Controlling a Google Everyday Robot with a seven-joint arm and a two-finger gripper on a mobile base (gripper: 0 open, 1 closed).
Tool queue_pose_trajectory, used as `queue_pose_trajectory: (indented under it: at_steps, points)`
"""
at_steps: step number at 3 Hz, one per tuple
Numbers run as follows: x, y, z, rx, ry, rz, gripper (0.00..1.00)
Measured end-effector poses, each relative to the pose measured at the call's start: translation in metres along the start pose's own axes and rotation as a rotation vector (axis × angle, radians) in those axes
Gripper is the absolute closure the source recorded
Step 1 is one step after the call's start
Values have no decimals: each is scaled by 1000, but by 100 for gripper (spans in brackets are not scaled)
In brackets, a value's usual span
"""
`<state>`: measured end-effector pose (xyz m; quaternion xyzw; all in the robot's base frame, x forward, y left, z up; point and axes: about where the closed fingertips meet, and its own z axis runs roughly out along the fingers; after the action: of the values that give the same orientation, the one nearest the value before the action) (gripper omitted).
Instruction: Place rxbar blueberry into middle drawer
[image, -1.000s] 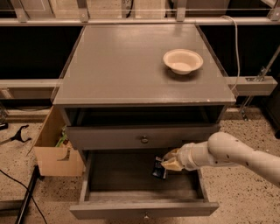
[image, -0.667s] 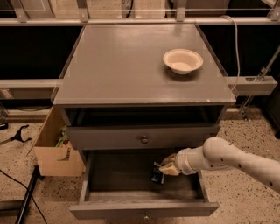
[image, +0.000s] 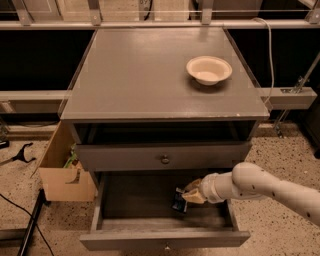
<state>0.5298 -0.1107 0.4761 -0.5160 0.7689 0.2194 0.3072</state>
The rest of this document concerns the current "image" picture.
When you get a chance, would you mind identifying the blue rxbar blueberry wrapper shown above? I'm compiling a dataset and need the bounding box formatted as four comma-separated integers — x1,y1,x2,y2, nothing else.
171,188,187,213

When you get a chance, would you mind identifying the black cable on floor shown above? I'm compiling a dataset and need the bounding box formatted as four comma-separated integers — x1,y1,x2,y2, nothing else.
0,193,55,256

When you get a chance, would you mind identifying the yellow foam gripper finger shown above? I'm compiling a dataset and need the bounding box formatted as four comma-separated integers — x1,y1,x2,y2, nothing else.
184,178,202,192
182,189,206,204

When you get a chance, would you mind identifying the grey wooden drawer cabinet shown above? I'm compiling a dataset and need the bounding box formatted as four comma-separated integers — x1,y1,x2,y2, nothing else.
60,26,271,179

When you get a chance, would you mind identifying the cardboard box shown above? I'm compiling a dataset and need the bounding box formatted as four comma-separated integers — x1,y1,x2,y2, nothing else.
37,122,96,202

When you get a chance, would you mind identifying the green item in box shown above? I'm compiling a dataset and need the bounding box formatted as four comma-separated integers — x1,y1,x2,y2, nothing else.
64,144,77,168

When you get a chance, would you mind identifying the white paper bowl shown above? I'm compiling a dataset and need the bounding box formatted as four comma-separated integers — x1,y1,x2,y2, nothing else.
186,56,232,86

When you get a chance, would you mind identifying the grey open middle drawer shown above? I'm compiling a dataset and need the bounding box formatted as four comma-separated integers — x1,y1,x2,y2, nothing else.
80,169,250,251

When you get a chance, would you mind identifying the grey top drawer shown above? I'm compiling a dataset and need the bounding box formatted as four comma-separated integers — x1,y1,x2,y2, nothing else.
76,141,251,172

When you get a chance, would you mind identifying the white cable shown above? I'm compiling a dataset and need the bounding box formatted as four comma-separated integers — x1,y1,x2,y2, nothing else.
252,17,276,105

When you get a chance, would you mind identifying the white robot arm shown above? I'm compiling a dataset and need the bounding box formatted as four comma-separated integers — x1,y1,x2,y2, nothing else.
182,162,320,226

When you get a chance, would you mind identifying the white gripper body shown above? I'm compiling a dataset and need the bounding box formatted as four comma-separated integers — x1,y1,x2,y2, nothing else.
199,173,224,204

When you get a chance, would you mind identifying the metal railing frame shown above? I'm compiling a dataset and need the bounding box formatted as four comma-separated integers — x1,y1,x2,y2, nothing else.
0,0,320,138

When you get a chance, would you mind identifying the black tool on floor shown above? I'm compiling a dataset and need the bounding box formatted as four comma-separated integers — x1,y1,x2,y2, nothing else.
0,143,35,166

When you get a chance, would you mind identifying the black metal floor bar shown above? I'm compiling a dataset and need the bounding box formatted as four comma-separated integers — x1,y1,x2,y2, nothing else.
0,188,51,256

